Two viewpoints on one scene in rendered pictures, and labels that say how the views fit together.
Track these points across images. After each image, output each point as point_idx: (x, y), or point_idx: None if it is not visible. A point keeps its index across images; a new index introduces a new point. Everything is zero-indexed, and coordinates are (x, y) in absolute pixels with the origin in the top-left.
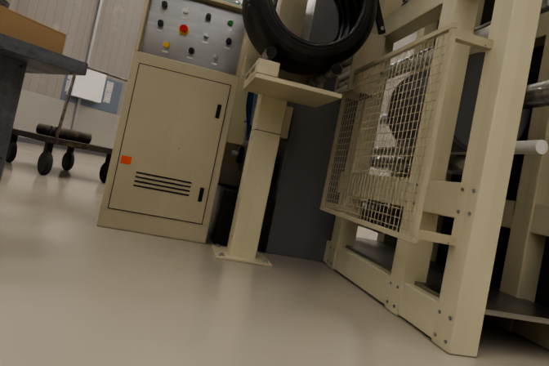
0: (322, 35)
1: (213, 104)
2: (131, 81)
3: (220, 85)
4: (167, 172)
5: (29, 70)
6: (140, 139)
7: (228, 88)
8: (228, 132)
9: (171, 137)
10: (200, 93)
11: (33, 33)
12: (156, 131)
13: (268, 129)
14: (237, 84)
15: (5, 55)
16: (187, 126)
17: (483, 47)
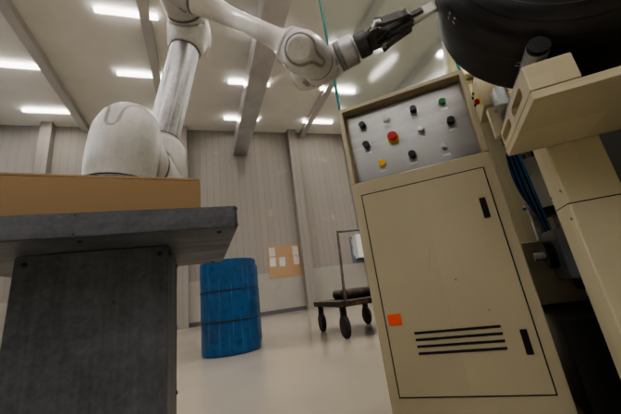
0: None
1: (472, 200)
2: (360, 219)
3: (468, 174)
4: (456, 321)
5: (212, 254)
6: (401, 285)
7: (481, 172)
8: (516, 230)
9: (438, 268)
10: (447, 195)
11: (144, 197)
12: (415, 267)
13: (594, 193)
14: (491, 162)
15: (126, 246)
16: (452, 244)
17: None
